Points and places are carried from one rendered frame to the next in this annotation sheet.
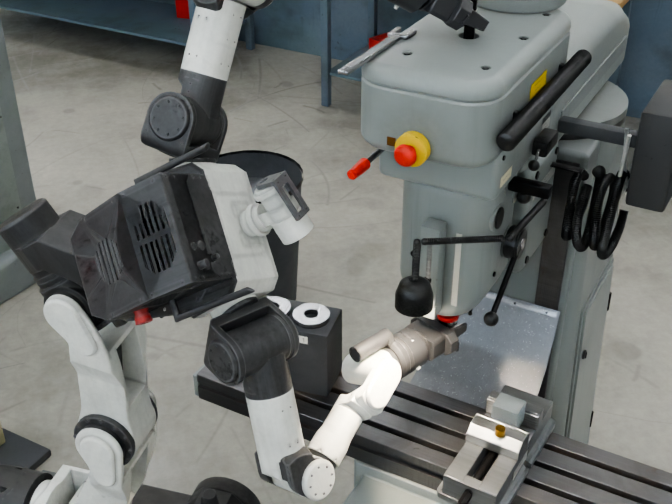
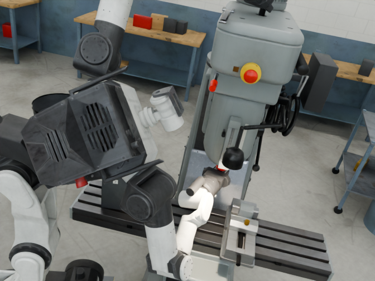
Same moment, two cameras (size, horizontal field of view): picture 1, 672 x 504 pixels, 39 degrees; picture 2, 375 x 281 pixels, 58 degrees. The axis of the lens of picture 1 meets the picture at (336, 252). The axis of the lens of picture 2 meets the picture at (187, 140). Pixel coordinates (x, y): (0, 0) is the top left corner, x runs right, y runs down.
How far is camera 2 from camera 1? 85 cm
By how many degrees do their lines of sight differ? 21
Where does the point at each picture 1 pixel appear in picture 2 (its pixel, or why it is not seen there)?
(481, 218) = (259, 115)
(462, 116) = (285, 53)
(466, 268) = (246, 142)
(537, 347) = (238, 178)
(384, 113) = (234, 52)
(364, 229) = not seen: hidden behind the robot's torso
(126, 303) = (73, 174)
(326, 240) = not seen: hidden behind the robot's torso
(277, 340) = (168, 190)
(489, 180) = (276, 93)
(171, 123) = (97, 53)
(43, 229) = not seen: outside the picture
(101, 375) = (33, 219)
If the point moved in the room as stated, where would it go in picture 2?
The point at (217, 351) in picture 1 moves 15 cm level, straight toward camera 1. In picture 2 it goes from (136, 200) to (158, 241)
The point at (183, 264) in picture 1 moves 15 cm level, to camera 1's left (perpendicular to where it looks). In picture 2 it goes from (124, 145) to (58, 148)
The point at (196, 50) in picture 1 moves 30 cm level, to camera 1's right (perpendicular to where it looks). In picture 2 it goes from (109, 8) to (205, 17)
